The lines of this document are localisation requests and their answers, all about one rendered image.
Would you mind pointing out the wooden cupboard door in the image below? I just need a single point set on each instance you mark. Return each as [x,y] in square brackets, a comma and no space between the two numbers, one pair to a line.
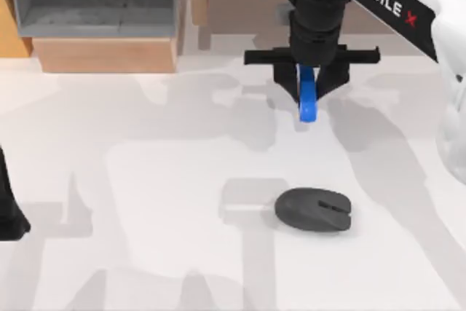
[240,8]

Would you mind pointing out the black computer mouse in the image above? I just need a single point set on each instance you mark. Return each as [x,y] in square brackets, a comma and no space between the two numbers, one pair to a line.
[309,210]

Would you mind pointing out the pale wooden drawer front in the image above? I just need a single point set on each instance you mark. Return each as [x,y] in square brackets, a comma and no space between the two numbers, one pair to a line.
[105,54]

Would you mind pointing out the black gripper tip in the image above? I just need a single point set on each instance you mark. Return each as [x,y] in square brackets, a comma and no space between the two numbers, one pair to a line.
[8,212]

